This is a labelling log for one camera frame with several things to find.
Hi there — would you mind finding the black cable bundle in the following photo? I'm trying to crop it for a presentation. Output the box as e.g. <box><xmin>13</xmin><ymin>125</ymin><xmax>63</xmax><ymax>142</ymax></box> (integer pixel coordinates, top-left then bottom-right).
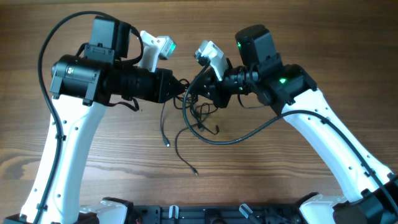
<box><xmin>159</xmin><ymin>78</ymin><xmax>220</xmax><ymax>177</ymax></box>

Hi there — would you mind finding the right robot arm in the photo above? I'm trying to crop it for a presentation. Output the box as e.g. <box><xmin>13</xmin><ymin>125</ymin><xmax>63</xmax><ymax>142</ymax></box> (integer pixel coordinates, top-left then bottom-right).
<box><xmin>187</xmin><ymin>24</ymin><xmax>397</xmax><ymax>223</ymax></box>

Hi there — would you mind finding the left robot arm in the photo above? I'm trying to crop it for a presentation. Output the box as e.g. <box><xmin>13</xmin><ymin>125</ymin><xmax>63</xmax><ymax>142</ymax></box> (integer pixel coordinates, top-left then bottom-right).
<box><xmin>4</xmin><ymin>12</ymin><xmax>184</xmax><ymax>223</ymax></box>

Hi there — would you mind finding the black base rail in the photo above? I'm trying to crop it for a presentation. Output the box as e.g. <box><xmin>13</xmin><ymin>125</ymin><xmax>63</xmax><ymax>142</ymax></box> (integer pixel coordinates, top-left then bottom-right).
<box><xmin>126</xmin><ymin>203</ymin><xmax>306</xmax><ymax>224</ymax></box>

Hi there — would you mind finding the left camera cable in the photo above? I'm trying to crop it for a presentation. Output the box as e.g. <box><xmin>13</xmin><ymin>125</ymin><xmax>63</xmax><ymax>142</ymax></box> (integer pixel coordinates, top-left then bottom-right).
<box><xmin>32</xmin><ymin>11</ymin><xmax>144</xmax><ymax>224</ymax></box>

